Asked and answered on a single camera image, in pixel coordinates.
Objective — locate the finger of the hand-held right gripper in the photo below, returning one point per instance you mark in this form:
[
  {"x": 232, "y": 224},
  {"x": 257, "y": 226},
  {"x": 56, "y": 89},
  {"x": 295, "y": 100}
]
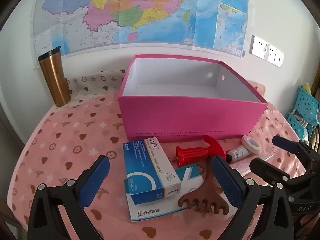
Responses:
[
  {"x": 285, "y": 143},
  {"x": 265, "y": 170}
]

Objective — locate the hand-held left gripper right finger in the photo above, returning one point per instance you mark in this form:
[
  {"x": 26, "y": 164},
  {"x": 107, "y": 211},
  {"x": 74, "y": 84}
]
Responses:
[{"x": 225, "y": 182}]

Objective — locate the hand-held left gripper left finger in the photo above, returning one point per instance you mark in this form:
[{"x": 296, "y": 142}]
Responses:
[{"x": 96, "y": 177}]

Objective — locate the brown wooden comb massager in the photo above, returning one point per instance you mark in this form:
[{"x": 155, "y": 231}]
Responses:
[{"x": 205, "y": 192}]

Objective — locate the small pink tube white cap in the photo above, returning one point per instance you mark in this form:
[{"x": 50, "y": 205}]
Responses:
[{"x": 242, "y": 167}]

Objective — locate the white tape roll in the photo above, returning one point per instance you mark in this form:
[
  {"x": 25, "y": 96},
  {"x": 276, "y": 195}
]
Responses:
[{"x": 247, "y": 145}]

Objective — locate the white tube with black cap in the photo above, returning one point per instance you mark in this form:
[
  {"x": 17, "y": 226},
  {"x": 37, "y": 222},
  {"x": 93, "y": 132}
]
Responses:
[{"x": 238, "y": 152}]

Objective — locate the blue and white medicine box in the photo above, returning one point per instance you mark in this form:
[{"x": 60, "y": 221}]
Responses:
[{"x": 147, "y": 170}]

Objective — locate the white and teal medicine box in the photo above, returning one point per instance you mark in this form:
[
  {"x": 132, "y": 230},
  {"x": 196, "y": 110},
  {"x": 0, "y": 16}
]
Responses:
[{"x": 147, "y": 212}]

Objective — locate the pink cardboard box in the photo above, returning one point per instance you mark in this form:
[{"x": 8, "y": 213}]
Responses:
[{"x": 187, "y": 120}]

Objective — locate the blue perforated plastic basket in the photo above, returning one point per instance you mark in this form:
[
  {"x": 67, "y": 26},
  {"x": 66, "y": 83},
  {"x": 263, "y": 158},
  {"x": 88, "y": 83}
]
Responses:
[
  {"x": 307, "y": 105},
  {"x": 296, "y": 126}
]

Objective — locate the pink printed tablecloth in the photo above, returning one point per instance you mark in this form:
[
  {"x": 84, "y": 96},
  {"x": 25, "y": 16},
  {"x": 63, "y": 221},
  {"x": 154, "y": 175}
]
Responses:
[{"x": 62, "y": 142}]

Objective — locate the yellow container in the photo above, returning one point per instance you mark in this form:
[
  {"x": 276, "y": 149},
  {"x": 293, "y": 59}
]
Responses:
[{"x": 306, "y": 87}]

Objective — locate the cream printed cloth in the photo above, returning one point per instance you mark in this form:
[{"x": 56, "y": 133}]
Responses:
[{"x": 95, "y": 82}]

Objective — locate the copper travel tumbler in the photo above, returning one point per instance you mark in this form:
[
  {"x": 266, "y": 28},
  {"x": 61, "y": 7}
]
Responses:
[{"x": 53, "y": 80}]

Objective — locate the white wall socket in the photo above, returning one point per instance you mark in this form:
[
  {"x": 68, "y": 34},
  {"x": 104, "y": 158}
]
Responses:
[
  {"x": 271, "y": 53},
  {"x": 279, "y": 58},
  {"x": 258, "y": 45}
]

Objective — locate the colourful wall map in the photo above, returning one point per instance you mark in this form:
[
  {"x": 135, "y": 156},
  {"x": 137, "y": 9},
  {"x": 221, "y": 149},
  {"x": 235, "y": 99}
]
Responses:
[{"x": 125, "y": 5}]

